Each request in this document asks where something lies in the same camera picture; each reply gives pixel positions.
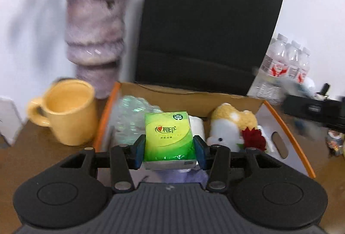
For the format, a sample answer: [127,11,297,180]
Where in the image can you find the white robot-shaped speaker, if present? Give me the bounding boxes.
[302,76,316,97]

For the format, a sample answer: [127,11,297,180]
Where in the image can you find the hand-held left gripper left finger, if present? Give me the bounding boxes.
[60,135,146,193]

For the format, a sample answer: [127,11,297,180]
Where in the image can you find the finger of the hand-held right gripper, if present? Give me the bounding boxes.
[282,94,328,123]

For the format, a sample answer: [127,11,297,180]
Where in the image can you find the clear water bottle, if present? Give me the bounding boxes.
[247,33,289,105]
[286,40,301,79]
[296,47,311,84]

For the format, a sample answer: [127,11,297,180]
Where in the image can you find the white toilet paper roll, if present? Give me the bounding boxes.
[188,115,205,139]

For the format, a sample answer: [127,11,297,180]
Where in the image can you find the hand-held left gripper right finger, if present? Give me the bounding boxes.
[193,135,281,193]

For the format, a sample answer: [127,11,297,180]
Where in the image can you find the clear bubble wrap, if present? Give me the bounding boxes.
[112,95,163,147]

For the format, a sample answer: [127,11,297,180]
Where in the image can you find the yellow mug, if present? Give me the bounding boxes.
[26,78,99,146]

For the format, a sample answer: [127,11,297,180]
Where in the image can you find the snack packet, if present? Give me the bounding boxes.
[325,130,345,158]

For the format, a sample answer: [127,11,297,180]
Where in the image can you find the yellow and white plush toy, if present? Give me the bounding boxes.
[207,103,259,152]

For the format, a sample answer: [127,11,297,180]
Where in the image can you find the red fabric rose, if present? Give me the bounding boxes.
[237,126,267,152]

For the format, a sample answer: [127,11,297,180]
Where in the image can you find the green tissue pack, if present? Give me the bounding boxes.
[143,111,197,170]

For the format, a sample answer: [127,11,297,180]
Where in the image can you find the small black device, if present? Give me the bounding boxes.
[315,83,331,101]

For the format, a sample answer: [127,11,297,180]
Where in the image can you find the orange cardboard box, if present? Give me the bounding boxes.
[94,81,316,179]

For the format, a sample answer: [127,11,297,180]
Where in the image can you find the black board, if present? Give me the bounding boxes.
[134,0,286,97]

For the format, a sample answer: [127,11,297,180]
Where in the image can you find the purple textured vase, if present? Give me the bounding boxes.
[64,0,128,100]

